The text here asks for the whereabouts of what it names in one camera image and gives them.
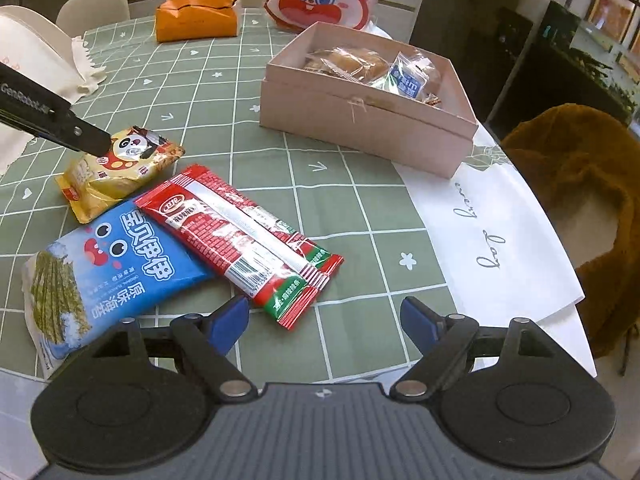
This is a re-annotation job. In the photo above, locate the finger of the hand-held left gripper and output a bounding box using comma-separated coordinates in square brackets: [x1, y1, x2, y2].
[35, 114, 112, 157]

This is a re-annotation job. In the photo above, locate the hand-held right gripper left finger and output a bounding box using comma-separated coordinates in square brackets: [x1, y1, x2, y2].
[92, 296, 251, 396]

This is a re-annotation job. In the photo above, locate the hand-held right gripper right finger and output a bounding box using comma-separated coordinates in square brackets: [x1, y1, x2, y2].
[390, 296, 551, 398]

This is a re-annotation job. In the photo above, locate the yellow panda snack packet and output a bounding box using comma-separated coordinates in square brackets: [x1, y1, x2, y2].
[55, 126, 185, 225]

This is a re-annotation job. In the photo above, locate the red wafer packet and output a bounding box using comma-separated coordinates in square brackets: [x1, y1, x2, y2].
[135, 172, 331, 332]
[192, 164, 345, 281]

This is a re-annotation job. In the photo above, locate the blue seaweed packet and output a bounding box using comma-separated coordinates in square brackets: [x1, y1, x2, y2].
[22, 199, 216, 380]

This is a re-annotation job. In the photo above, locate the pink cardboard box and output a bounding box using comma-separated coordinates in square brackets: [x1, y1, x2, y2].
[259, 21, 479, 179]

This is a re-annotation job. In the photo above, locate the blue-labelled clear snack packet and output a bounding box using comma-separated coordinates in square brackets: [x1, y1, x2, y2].
[382, 50, 443, 101]

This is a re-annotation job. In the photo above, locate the round bread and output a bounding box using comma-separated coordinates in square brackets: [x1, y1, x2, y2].
[302, 46, 391, 86]

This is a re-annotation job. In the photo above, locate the white chair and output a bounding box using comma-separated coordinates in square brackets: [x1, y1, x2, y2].
[56, 0, 131, 38]

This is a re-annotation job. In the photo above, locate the white paper bag with lettering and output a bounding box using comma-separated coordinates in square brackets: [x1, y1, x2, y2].
[390, 125, 598, 378]

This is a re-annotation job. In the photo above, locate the green checked tablecloth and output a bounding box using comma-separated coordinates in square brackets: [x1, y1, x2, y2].
[0, 7, 481, 386]

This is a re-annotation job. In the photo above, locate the orange tissue box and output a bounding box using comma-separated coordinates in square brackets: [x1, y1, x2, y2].
[155, 0, 242, 43]

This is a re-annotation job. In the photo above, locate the black cabinet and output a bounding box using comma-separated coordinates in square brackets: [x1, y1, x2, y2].
[410, 7, 533, 121]

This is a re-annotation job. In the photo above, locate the glass aquarium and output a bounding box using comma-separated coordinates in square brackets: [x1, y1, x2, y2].
[537, 0, 640, 126]

